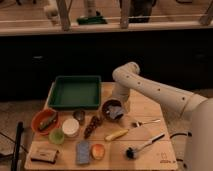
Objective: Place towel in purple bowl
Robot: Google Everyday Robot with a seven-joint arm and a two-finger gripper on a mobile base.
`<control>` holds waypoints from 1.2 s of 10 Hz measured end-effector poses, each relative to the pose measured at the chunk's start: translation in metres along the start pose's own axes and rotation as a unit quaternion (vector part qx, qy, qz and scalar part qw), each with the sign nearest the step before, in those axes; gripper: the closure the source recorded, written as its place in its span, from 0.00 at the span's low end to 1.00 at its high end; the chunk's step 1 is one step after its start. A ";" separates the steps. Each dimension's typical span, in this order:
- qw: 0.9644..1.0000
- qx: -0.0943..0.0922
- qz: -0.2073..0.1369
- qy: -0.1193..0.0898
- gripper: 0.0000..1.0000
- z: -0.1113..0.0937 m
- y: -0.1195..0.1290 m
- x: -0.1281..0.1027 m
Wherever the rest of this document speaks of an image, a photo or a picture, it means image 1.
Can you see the white cup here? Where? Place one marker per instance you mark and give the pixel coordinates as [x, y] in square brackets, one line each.
[70, 127]

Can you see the orange peach toy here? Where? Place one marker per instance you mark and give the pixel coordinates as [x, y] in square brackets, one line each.
[97, 151]

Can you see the silver fork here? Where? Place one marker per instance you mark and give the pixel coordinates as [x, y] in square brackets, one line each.
[138, 123]

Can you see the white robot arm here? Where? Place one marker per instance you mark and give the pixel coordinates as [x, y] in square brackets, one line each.
[198, 154]

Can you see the brown wooden block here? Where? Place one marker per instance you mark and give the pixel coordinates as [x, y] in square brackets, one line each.
[44, 155]

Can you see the yellow banana toy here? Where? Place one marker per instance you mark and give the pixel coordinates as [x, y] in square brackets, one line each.
[116, 134]

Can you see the blue sponge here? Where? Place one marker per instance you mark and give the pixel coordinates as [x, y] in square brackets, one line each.
[83, 152]

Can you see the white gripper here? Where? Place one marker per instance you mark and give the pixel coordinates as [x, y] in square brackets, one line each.
[121, 93]

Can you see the purple bowl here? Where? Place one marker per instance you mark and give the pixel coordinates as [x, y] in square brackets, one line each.
[112, 102]

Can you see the orange bowl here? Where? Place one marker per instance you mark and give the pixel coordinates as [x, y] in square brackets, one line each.
[40, 118]

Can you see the small metal cup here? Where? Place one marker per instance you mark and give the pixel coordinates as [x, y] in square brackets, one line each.
[79, 115]

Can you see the green plastic tray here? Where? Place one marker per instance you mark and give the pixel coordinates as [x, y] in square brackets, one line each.
[76, 92]

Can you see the green object in orange bowl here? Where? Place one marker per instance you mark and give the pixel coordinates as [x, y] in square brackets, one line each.
[44, 124]

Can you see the small green cup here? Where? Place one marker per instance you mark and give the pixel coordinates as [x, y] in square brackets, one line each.
[56, 136]

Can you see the black stand at left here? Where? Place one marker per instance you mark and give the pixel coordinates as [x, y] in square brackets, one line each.
[15, 156]

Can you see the black dish brush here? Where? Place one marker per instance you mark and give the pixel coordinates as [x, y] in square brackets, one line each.
[133, 152]

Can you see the grey blue towel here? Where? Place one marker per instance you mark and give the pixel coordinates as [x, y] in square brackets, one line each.
[115, 112]

